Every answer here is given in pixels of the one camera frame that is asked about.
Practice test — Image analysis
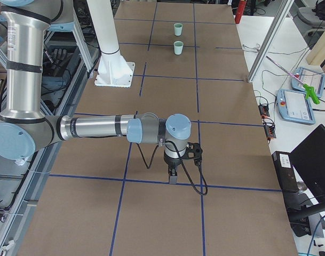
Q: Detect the mint green cup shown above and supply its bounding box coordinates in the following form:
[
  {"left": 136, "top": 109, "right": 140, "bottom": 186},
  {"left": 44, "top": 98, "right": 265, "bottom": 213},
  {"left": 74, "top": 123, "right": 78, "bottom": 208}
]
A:
[
  {"left": 173, "top": 41, "right": 184, "bottom": 55},
  {"left": 173, "top": 23, "right": 183, "bottom": 36}
]

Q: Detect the orange black connector strip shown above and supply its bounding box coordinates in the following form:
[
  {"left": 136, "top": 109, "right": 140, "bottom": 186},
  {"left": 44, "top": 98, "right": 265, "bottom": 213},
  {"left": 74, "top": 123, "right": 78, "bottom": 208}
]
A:
[{"left": 258, "top": 104, "right": 276, "bottom": 142}]

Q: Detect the black desktop computer box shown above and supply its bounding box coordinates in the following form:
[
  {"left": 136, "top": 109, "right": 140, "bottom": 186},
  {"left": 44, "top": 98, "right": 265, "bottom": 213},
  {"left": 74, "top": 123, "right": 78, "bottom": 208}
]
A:
[{"left": 272, "top": 151, "right": 299, "bottom": 193}]

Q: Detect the lower teach pendant tablet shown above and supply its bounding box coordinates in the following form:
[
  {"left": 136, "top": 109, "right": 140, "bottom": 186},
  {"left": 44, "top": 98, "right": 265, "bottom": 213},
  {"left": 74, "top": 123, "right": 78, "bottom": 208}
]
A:
[{"left": 276, "top": 89, "right": 315, "bottom": 125}]

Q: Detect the teach pendant tablet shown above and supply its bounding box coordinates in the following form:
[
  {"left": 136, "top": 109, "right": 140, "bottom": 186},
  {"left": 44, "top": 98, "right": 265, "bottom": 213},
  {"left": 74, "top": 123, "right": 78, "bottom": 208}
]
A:
[
  {"left": 294, "top": 67, "right": 325, "bottom": 98},
  {"left": 276, "top": 89, "right": 315, "bottom": 125}
]

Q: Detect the black monitor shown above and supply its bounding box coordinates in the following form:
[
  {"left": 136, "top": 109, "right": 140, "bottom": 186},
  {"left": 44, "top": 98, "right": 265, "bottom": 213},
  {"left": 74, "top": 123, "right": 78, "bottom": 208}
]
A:
[{"left": 290, "top": 124, "right": 325, "bottom": 203}]

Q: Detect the upper teach pendant tablet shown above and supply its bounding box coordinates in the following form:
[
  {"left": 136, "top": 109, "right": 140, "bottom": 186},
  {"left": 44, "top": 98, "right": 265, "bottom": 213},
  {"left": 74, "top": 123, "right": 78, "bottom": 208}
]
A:
[{"left": 294, "top": 67, "right": 325, "bottom": 98}]

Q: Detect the red fire extinguisher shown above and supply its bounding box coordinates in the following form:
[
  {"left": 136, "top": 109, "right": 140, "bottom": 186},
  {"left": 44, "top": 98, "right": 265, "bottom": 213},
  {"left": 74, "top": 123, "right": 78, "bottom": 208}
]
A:
[{"left": 235, "top": 0, "right": 247, "bottom": 24}]

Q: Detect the wooden beam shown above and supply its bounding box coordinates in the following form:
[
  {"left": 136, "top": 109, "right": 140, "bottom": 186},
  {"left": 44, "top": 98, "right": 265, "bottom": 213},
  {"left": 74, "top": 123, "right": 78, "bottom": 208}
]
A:
[{"left": 306, "top": 31, "right": 325, "bottom": 66}]

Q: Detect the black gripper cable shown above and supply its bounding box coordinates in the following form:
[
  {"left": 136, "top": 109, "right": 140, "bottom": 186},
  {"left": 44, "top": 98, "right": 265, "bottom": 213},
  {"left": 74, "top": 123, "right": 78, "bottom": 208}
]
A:
[{"left": 137, "top": 140, "right": 208, "bottom": 196}]

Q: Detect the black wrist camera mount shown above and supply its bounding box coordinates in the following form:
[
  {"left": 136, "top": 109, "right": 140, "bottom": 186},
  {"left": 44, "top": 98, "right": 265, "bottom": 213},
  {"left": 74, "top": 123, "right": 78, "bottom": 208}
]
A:
[{"left": 184, "top": 142, "right": 203, "bottom": 161}]

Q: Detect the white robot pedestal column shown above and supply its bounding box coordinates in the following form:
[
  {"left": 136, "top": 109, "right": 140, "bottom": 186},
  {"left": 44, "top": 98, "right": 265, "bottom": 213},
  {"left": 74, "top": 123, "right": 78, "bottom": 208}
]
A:
[{"left": 87, "top": 0, "right": 135, "bottom": 88}]

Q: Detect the green handled grabber stick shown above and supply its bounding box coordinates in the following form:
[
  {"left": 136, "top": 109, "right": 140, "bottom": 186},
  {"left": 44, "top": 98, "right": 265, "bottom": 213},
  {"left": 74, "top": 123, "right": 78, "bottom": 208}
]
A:
[{"left": 266, "top": 56, "right": 320, "bottom": 105}]

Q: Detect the aluminium frame post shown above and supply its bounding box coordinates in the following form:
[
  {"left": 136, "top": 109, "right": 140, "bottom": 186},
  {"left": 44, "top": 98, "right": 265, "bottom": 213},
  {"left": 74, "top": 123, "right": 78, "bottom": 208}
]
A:
[{"left": 247, "top": 0, "right": 294, "bottom": 83}]

